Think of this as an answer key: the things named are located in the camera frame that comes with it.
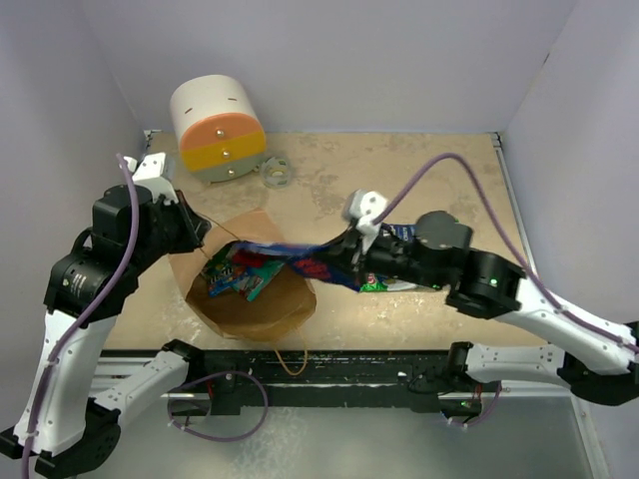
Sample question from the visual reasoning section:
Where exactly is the clear tape roll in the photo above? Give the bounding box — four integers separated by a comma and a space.
259, 157, 293, 190

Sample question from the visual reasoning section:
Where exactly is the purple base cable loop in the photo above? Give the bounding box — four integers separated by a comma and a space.
167, 367, 271, 442

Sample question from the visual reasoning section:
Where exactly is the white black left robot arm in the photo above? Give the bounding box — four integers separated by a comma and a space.
1, 186, 211, 478

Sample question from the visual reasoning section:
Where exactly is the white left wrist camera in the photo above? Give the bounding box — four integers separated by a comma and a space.
124, 152, 178, 205

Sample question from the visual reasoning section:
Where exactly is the green white snack packet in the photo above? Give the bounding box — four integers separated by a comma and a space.
359, 273, 417, 292

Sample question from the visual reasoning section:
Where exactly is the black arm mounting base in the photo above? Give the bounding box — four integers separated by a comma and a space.
170, 341, 499, 418

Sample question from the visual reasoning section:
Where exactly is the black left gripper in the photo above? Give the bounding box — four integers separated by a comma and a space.
131, 188, 212, 272

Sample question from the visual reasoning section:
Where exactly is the white cylindrical mini drawer cabinet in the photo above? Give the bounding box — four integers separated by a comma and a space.
170, 75, 267, 184

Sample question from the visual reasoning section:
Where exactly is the blue white chips bag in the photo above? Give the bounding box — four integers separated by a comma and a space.
382, 224, 414, 242

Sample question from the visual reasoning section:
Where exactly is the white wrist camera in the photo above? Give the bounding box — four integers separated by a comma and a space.
341, 190, 388, 253
124, 152, 178, 205

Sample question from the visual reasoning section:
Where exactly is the aluminium frame rail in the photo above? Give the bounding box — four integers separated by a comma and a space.
89, 130, 540, 400

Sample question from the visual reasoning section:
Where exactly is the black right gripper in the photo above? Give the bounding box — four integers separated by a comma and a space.
312, 221, 445, 287

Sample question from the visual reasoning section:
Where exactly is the brown paper bag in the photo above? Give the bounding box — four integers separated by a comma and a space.
169, 209, 317, 349

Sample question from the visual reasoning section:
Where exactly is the red blue snack packet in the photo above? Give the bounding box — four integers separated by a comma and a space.
230, 240, 360, 292

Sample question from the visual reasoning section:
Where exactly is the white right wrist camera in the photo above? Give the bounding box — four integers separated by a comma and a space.
341, 190, 388, 253

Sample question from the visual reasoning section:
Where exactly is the teal snack packet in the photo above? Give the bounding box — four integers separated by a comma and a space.
232, 260, 285, 301

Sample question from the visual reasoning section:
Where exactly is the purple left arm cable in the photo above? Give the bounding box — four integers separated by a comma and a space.
19, 152, 139, 479

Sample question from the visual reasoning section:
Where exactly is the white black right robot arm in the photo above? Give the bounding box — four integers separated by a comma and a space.
315, 211, 638, 406

